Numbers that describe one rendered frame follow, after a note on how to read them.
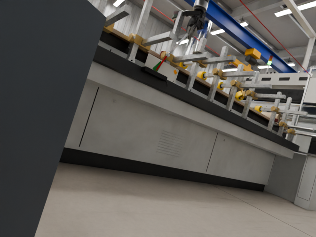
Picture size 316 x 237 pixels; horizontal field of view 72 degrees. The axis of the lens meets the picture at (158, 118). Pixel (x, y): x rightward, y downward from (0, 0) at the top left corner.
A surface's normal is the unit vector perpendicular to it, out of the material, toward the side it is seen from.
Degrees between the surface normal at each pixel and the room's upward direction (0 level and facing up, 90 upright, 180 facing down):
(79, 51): 90
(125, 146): 90
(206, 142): 90
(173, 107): 90
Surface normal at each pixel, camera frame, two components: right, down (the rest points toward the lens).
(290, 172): -0.76, -0.27
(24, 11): 0.85, 0.24
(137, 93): 0.57, 0.14
